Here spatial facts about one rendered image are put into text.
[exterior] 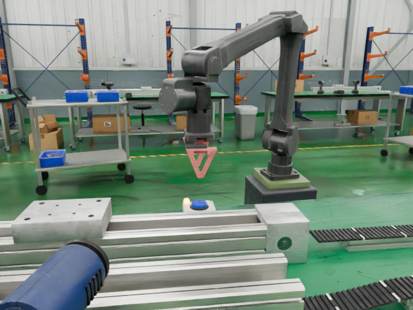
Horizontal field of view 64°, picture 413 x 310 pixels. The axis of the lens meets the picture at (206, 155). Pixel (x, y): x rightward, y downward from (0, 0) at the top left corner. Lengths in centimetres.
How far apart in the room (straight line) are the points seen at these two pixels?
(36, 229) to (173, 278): 27
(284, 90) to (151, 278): 75
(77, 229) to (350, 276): 53
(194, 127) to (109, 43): 741
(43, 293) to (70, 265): 4
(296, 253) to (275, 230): 7
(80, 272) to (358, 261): 60
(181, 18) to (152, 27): 71
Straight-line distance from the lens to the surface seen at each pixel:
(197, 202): 83
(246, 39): 87
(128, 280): 58
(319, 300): 65
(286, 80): 110
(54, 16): 836
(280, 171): 118
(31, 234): 70
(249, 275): 59
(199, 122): 75
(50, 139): 548
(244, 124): 565
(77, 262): 36
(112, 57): 810
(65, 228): 68
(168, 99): 70
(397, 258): 85
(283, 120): 112
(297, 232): 72
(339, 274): 75
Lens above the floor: 117
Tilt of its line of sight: 15 degrees down
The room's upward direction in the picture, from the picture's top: straight up
